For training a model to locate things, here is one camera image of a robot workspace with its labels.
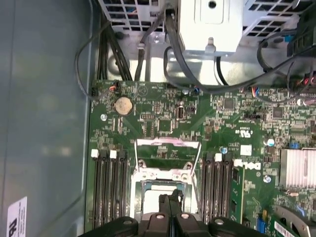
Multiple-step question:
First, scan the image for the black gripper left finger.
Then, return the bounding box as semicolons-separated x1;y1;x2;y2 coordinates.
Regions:
81;194;172;237

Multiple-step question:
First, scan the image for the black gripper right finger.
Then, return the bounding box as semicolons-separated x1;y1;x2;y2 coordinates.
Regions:
171;189;267;237

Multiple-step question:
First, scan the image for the silver CPU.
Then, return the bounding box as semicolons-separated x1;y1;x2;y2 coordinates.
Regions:
141;182;186;215

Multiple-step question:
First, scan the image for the metal locking lever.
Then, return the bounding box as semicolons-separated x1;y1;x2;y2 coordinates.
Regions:
191;172;202;218

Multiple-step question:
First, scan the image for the metal socket cover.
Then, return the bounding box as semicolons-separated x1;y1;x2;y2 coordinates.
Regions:
134;137;201;180

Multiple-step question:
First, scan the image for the CPU socket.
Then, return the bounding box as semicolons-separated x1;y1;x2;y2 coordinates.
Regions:
130;169;196;218

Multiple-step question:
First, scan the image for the green RAM stick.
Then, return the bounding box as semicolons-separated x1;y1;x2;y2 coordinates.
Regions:
232;165;245;224

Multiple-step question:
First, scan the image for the blue expansion slot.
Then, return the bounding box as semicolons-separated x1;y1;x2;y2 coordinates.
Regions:
256;209;267;235

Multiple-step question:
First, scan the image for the green motherboard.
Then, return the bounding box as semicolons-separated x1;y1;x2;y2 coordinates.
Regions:
83;79;316;237

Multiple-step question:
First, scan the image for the coin cell battery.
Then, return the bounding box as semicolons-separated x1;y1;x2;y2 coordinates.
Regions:
114;96;134;116

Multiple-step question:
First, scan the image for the silver chipset heatsink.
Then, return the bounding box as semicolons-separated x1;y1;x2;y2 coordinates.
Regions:
280;148;316;188

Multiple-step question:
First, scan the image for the black PC case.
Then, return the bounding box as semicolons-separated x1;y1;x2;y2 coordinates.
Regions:
0;0;316;237

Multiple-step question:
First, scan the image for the metal drive cage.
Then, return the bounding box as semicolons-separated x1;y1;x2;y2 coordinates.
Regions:
98;0;316;59

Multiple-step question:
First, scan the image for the black flat data cable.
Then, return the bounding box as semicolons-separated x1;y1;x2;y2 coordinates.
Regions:
164;8;205;87

